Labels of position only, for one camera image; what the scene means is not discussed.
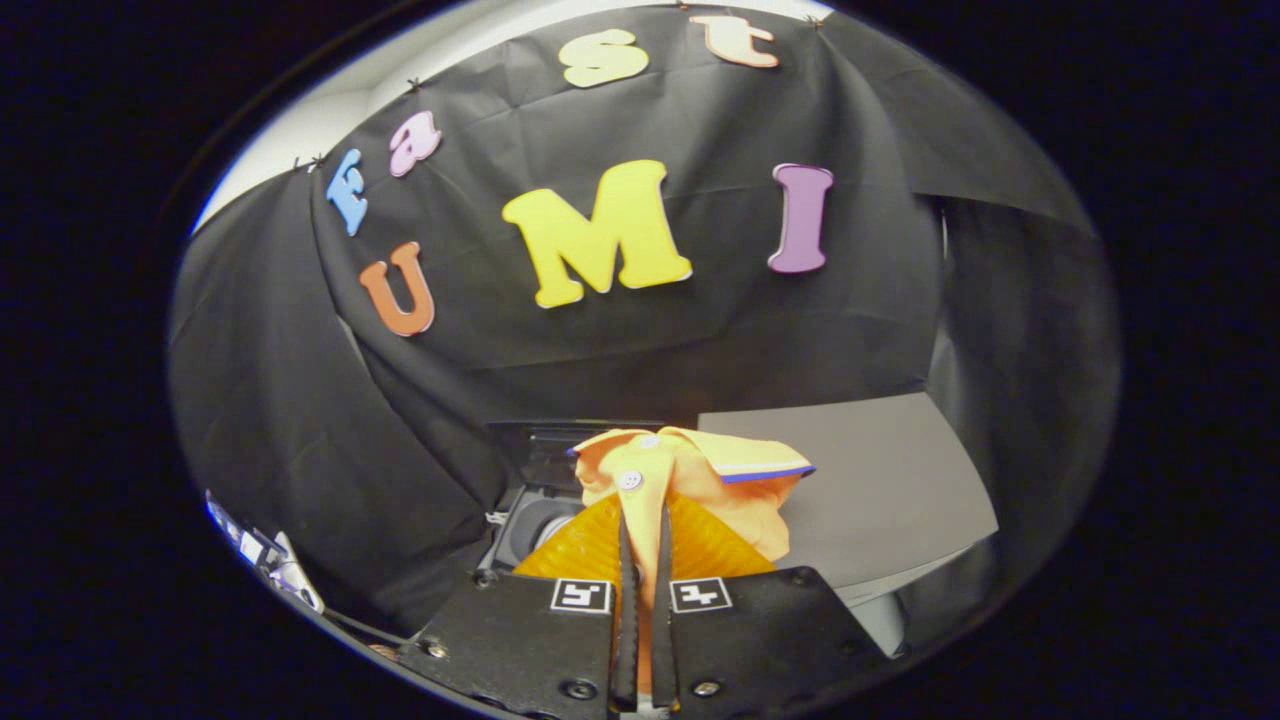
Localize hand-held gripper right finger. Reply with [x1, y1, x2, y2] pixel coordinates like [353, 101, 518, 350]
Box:
[650, 493, 891, 713]

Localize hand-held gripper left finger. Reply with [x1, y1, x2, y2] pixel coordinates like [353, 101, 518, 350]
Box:
[400, 495, 641, 717]

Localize grey washing machine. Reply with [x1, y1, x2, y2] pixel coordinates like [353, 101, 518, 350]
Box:
[485, 420, 666, 579]

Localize orange yellow shirt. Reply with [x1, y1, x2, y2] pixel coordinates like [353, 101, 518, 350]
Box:
[568, 427, 816, 696]

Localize dark washing machine lid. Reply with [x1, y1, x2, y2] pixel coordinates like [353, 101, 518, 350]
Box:
[490, 420, 666, 491]

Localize grey cabinet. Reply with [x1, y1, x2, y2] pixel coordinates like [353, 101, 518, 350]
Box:
[697, 392, 1001, 656]

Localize black backdrop cloth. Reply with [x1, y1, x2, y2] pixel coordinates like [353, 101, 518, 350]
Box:
[168, 5, 1121, 641]

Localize white and blue clutter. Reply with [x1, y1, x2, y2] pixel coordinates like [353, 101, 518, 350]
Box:
[205, 488, 326, 613]

